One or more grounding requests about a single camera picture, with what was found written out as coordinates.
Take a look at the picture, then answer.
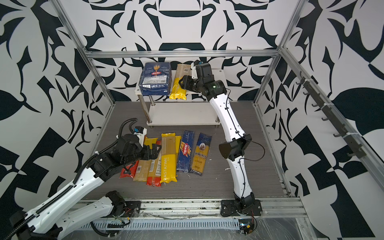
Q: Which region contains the yellow Pastatime spaghetti bag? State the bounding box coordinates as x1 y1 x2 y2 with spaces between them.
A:
160 133 177 184

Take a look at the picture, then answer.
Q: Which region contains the blue Barilla multipack bag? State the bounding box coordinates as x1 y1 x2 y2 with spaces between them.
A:
139 62 172 96

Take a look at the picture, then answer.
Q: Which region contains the blue Barilla spaghetti box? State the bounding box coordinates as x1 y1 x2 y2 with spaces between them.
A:
177 131 195 173

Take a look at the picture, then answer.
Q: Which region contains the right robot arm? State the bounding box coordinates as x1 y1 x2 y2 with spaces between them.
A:
179 61 262 217

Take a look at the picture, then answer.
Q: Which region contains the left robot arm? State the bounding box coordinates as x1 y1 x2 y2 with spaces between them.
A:
5 118 162 240

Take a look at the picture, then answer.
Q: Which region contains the white two-tier shelf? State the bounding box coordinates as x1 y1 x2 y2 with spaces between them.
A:
135 86 221 128

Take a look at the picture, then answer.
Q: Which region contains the red clear spaghetti bag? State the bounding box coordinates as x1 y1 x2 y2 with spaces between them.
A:
147 153 162 187

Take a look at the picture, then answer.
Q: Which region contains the blue De Cecco spaghetti bag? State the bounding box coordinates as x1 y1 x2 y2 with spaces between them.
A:
190 133 212 176

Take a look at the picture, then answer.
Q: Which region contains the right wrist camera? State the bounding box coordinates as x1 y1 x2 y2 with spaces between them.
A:
191 60 201 69

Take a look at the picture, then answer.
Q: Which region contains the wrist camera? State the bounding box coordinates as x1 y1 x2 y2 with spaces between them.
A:
191 60 201 69
134 126 147 145

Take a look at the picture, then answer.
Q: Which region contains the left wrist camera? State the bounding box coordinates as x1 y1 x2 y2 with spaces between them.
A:
134 126 147 145

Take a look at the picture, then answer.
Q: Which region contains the white cable duct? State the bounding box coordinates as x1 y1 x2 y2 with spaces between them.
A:
95 218 241 231

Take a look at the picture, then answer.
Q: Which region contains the wall hook rail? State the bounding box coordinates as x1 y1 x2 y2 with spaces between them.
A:
297 72 367 159

